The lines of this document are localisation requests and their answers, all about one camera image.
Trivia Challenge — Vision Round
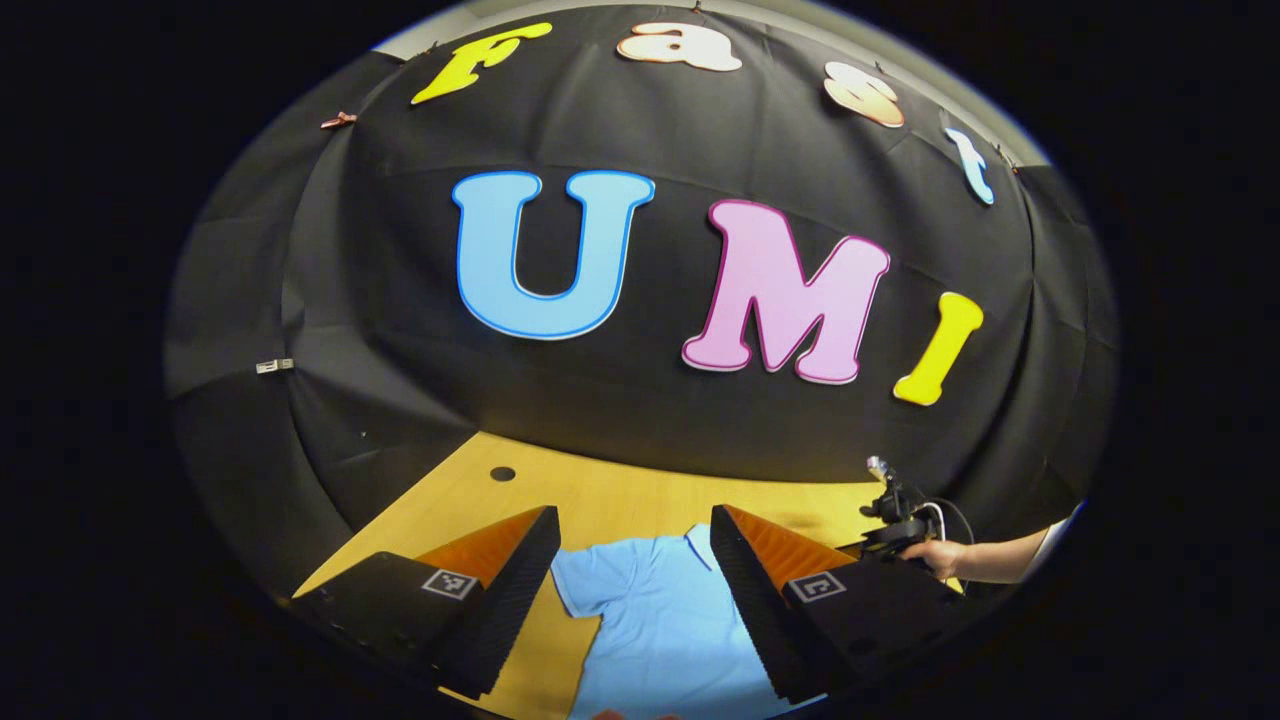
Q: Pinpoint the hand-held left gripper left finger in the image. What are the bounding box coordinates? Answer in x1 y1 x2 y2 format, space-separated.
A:
290 505 563 701

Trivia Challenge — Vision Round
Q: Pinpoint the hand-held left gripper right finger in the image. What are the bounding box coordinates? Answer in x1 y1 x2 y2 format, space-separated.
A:
710 504 966 704

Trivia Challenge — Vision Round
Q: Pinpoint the light blue polo T-shirt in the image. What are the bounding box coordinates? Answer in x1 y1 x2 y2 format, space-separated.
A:
550 524 831 720

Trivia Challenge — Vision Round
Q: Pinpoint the person's white sleeve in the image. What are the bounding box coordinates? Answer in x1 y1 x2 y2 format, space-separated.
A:
1025 498 1087 583

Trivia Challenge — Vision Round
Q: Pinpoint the black backdrop cloth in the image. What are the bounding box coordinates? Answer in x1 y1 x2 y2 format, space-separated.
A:
165 5 1119 601

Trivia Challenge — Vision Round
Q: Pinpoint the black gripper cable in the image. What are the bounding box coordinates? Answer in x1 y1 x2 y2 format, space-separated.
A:
920 497 978 573

